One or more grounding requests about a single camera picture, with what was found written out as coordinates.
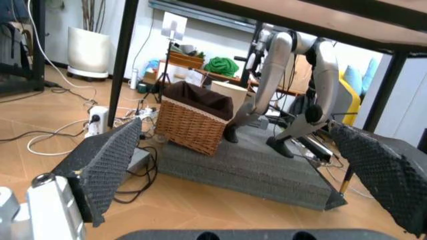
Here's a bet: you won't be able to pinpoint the grey foam floor mat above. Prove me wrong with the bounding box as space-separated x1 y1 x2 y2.
156 124 348 211

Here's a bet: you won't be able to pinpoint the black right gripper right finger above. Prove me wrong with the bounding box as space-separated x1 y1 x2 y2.
328 122 427 237

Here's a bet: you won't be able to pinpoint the white power strip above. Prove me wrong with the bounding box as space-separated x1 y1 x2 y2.
133 107 159 121

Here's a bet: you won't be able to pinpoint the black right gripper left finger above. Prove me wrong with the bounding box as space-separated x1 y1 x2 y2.
0 117 143 240

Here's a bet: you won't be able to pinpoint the black camera tripod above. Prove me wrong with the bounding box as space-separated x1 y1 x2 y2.
142 37 175 104

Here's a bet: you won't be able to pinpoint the white calibration board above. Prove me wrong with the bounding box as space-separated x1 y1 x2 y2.
160 11 189 41

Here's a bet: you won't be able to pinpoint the black metal table leg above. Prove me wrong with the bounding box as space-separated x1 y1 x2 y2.
362 49 410 133
107 0 141 129

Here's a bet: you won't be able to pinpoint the white round plant pot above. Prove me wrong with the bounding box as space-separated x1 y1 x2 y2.
66 26 111 81

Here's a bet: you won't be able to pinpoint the black looped cable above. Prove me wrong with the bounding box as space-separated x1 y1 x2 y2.
112 146 159 204

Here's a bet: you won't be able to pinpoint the white slim bottle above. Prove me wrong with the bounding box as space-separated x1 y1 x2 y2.
129 68 140 90

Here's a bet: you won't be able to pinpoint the flat grey box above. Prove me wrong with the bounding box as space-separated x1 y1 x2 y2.
126 147 152 174

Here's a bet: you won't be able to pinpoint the wicker basket with brown liner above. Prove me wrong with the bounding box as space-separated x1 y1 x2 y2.
154 80 235 157

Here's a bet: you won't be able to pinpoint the yellow and black pole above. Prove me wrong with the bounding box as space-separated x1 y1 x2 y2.
338 163 355 196

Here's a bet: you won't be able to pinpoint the white floor cable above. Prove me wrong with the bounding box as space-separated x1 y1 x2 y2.
25 0 99 156

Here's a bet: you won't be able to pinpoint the white wall socket block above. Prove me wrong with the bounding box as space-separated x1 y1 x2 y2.
84 105 111 138

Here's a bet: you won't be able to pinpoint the black metal rack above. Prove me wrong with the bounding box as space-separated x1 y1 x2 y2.
0 0 47 93

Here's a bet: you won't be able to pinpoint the silver humanoid robot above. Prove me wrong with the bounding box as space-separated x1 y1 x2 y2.
223 23 341 159

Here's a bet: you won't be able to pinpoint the brown cardboard box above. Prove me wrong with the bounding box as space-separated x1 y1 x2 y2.
278 53 315 96

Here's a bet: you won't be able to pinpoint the yellow chair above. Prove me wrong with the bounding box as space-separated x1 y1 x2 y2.
337 71 363 126

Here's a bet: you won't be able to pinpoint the light blue cushion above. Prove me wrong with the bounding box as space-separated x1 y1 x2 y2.
342 58 381 97

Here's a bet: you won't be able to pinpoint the dry brown plant branches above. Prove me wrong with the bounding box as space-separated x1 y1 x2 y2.
80 0 107 33

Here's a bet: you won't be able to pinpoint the green crumpled cloth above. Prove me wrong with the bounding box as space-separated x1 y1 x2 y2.
203 56 241 78

